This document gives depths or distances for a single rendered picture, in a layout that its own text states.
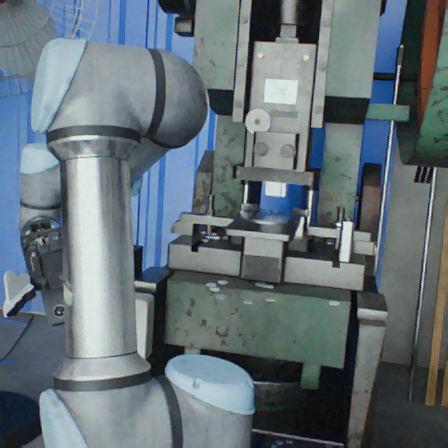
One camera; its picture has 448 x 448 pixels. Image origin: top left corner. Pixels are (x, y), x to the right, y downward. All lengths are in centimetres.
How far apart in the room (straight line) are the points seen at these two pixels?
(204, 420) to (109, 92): 41
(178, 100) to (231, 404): 38
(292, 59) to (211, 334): 63
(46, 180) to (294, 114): 58
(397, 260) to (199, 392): 201
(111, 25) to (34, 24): 101
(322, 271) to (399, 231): 133
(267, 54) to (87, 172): 76
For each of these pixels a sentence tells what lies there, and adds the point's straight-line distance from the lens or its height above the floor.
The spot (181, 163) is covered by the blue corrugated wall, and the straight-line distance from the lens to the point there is 269.
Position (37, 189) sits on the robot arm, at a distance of 113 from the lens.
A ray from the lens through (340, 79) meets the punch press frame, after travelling 134.
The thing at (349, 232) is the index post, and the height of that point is 77.
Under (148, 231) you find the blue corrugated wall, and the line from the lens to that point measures 274.
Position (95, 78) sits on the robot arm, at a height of 103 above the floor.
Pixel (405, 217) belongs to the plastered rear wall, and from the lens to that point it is 266.
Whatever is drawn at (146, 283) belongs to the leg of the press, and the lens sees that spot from 131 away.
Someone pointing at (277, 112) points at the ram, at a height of 102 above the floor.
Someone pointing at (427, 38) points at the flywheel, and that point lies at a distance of 178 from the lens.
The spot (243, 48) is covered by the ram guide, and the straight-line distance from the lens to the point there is 138.
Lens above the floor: 99
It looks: 10 degrees down
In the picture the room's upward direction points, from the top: 4 degrees clockwise
